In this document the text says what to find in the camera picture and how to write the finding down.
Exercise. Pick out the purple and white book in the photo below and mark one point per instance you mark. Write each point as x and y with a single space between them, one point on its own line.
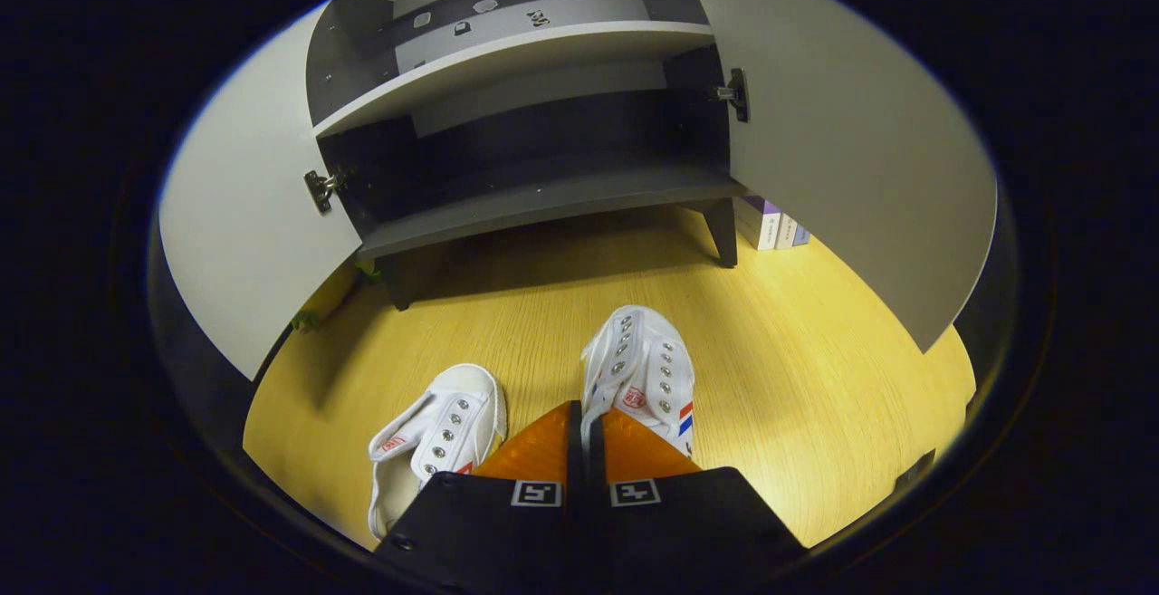
759 219

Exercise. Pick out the black backdrop cloth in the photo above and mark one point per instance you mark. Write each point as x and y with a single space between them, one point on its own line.
204 378

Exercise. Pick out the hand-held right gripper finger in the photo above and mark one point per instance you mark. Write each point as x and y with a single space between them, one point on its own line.
595 464
575 450

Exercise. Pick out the metal door hinge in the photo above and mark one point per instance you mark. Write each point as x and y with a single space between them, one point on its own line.
321 189
738 92

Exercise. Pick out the white shoe cabinet door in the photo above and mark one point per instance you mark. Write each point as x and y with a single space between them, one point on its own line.
860 151
253 242

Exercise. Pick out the white and grey shoe cabinet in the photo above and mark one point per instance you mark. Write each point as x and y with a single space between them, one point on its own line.
543 196

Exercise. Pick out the white canvas shoe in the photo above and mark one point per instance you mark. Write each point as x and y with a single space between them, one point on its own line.
453 414
638 359

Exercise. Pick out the yellow plush toy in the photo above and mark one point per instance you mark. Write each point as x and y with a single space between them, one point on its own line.
328 298

